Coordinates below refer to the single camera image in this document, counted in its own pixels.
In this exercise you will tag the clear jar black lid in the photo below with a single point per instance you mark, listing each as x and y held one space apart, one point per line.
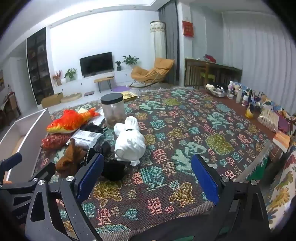
113 113

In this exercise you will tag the clear long plastic packet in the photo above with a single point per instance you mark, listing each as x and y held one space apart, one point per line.
98 120

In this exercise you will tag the beige biscuit packet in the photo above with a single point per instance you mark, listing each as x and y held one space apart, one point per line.
268 119

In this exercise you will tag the purple mat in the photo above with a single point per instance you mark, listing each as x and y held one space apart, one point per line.
121 88

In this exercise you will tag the bushy potted plant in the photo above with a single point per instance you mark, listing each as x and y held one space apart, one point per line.
70 73

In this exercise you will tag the orange fish plush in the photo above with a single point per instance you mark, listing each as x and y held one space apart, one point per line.
67 121

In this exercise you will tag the brown knitted cloth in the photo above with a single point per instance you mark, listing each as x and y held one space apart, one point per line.
69 157

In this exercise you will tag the flat television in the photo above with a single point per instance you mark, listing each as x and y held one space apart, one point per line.
96 63

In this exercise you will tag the red cloth bundle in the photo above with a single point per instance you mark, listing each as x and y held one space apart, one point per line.
210 58

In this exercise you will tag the grey snack packet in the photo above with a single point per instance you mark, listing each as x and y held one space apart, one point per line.
85 136

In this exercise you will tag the broad-leaf potted plant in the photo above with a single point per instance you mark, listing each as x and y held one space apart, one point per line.
130 60

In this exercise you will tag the white low television cabinet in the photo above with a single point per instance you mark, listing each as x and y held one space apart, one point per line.
76 87

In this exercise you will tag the grey curtain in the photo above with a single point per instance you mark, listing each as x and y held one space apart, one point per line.
172 34

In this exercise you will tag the orange rocking chair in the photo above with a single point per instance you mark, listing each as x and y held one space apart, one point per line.
159 67

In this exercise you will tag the orange book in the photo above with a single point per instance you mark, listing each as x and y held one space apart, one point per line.
281 140

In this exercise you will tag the row of cosmetic bottles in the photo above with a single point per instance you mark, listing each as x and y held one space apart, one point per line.
238 95

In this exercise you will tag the patterned woven blanket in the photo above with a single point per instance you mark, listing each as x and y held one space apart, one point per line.
161 129

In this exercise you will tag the grey floor pad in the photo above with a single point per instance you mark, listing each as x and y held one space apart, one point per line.
89 93

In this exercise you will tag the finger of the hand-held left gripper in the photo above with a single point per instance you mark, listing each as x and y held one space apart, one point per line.
12 160
46 170

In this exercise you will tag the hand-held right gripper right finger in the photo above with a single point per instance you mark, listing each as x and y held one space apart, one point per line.
204 179

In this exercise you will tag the dark wooden table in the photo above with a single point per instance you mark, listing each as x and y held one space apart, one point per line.
196 69

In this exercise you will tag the red patterned cloth pouch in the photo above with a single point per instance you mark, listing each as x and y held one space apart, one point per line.
55 140

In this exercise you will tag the white standing air conditioner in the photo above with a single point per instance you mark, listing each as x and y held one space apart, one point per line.
158 39

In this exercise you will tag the beige floor cushion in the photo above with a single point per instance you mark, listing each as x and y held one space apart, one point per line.
71 97

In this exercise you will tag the white round vase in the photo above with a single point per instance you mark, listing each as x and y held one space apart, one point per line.
63 80

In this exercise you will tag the wooden chair green seat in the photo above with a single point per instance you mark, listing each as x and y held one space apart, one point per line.
207 76

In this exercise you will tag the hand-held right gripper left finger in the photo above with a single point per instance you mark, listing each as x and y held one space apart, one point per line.
91 176

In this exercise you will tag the wooden dining chair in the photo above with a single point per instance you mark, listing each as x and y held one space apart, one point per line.
12 104

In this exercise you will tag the yellow book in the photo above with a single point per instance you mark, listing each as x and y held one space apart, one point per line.
129 95

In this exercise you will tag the dark display cabinet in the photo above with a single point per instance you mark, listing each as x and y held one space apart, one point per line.
38 64

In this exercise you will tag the small dark-potted plant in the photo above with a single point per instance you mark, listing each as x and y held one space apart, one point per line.
118 66

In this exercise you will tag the brown cardboard box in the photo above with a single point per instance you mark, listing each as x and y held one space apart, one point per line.
52 100

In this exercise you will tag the red paper decoration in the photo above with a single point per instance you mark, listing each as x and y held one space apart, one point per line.
187 28

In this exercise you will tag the metal bowl of small items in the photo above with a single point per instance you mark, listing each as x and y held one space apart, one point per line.
216 93

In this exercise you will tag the white sheer curtain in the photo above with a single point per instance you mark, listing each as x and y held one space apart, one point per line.
254 46

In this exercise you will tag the framed wall picture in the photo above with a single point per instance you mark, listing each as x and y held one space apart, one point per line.
1 80

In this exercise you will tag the small wooden coffee table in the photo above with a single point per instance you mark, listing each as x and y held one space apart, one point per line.
104 80

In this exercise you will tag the dried flower bouquet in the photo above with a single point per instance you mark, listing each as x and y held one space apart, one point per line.
57 77

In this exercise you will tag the white cardboard box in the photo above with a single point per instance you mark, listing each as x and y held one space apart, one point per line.
34 129

